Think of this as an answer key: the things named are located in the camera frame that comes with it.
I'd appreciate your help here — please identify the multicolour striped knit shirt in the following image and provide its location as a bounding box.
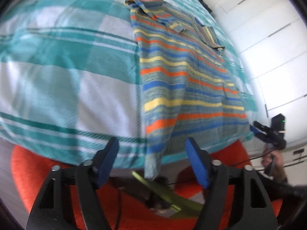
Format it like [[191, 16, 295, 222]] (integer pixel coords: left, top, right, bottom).
[[125, 0, 249, 179]]

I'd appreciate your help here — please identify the person's right hand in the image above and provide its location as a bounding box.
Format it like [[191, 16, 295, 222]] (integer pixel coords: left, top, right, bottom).
[[261, 146, 287, 183]]

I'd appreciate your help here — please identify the orange fleece garment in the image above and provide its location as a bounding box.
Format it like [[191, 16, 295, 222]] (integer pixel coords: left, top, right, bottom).
[[10, 140, 283, 230]]

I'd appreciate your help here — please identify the olive green object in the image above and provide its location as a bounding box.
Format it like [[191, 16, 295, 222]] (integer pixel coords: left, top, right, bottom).
[[132, 171, 203, 219]]

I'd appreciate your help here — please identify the white wardrobe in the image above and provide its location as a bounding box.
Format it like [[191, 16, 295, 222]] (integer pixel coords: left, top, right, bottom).
[[203, 0, 306, 147]]

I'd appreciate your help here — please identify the teal white plaid bedspread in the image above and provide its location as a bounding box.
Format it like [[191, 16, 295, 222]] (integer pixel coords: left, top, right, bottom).
[[1, 0, 257, 170]]

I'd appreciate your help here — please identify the dark bedside table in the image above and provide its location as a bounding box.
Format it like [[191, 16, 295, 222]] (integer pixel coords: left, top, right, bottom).
[[198, 0, 212, 14]]

